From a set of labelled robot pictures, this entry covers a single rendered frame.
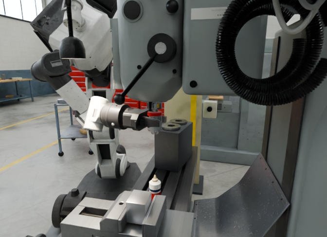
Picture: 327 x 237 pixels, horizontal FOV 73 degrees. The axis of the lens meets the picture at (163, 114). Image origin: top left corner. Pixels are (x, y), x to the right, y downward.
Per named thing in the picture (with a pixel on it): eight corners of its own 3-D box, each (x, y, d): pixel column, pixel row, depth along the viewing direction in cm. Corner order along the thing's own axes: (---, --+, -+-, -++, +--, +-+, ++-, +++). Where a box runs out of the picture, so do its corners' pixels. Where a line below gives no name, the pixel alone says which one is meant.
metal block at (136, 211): (126, 222, 57) (125, 202, 56) (134, 208, 63) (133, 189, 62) (145, 225, 56) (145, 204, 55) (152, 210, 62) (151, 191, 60)
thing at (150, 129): (164, 130, 71) (164, 115, 70) (152, 133, 69) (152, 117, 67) (157, 127, 75) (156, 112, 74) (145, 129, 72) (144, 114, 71)
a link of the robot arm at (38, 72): (50, 93, 100) (27, 68, 95) (64, 82, 106) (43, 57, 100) (60, 88, 93) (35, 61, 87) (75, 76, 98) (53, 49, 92)
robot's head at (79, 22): (69, 33, 92) (60, 18, 84) (72, 14, 96) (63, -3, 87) (84, 33, 92) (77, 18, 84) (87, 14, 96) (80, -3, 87)
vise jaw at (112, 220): (99, 230, 56) (98, 216, 55) (119, 201, 67) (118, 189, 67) (121, 233, 54) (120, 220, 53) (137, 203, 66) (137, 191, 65)
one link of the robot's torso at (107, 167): (100, 168, 170) (90, 115, 145) (126, 168, 170) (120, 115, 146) (95, 184, 156) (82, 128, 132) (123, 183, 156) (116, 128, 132)
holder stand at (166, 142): (154, 168, 104) (154, 127, 100) (171, 151, 124) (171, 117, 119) (178, 173, 99) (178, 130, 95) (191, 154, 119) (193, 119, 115)
